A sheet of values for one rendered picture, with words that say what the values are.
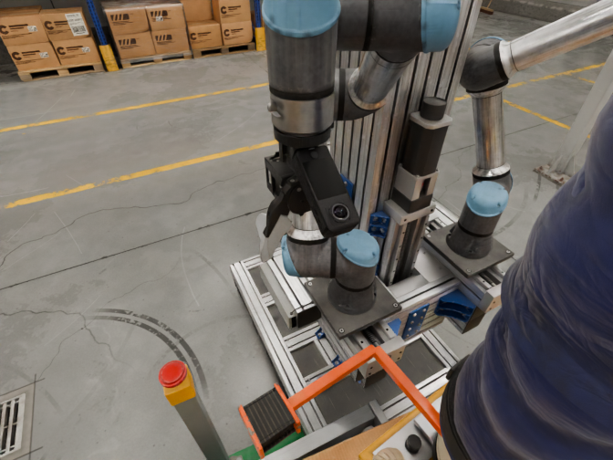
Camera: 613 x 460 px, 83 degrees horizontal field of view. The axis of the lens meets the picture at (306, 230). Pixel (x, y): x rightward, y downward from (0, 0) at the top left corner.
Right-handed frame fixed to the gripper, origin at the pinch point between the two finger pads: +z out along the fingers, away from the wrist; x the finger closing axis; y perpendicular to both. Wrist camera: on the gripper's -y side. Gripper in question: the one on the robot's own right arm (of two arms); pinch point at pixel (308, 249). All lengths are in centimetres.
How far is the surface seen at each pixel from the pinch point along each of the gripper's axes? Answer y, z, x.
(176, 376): 18, 48, 29
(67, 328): 143, 152, 96
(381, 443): -19.9, 41.2, -6.6
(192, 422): 16, 74, 30
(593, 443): -36.8, -2.0, -11.0
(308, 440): 1, 93, -1
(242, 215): 198, 152, -39
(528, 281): -24.9, -13.1, -10.5
